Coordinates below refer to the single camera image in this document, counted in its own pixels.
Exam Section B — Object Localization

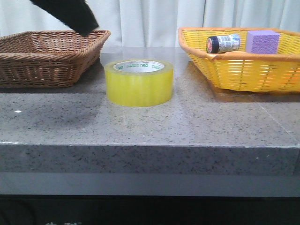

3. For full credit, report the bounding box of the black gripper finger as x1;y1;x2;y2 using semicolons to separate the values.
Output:
32;0;99;36

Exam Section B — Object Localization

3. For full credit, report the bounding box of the yellow packing tape roll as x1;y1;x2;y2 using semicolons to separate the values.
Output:
104;59;173;107

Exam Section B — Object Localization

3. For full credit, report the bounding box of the white curtain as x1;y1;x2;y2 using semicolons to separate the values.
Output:
0;0;300;48

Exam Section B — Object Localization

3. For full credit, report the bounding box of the brown wicker basket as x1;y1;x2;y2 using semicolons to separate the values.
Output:
0;30;111;88

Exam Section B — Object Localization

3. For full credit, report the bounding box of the small labelled bottle black cap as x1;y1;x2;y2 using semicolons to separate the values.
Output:
206;33;240;53

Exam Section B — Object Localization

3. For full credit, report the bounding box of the yellow woven basket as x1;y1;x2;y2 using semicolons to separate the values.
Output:
178;27;300;93

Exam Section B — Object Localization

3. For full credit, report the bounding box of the purple foam cube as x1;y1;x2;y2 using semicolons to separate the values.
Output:
245;30;280;54

